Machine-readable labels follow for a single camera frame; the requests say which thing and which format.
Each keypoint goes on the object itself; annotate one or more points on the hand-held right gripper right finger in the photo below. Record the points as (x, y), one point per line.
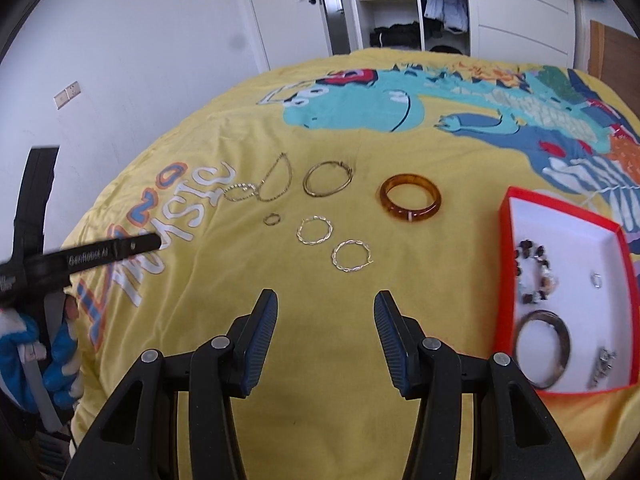
(390, 345)

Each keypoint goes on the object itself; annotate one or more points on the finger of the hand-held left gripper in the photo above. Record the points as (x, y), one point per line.
(137, 244)

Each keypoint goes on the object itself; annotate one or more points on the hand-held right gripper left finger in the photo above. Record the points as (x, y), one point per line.
(260, 340)

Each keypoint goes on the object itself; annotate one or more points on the twisted silver hoop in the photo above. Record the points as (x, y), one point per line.
(301, 235)
(336, 262)

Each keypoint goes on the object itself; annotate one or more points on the amber bangle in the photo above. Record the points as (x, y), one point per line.
(395, 205)

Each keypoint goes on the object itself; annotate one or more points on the large gold hoop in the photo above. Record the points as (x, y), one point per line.
(310, 191)

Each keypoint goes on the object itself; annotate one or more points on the red jewelry box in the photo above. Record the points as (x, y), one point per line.
(575, 240)

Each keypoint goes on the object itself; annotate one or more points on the person's left hand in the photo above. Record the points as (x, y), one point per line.
(62, 355)

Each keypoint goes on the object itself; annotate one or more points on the yellow dinosaur printed blanket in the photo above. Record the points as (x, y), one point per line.
(320, 350)

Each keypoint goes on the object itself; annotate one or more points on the dark metal bangle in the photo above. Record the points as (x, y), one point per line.
(564, 332)

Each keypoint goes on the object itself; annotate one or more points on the silver charm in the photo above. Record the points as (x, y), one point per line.
(602, 365)

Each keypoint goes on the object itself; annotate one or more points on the white door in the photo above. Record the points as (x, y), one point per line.
(280, 20)

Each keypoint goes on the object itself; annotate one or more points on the folded dark clothes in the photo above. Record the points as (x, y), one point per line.
(395, 35)

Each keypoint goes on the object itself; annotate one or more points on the white wardrobe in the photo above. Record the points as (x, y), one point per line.
(515, 10)

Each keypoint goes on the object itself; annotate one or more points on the wooden headboard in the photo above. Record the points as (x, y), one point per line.
(612, 55)

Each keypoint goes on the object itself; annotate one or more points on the wall switch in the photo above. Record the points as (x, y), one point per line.
(67, 95)

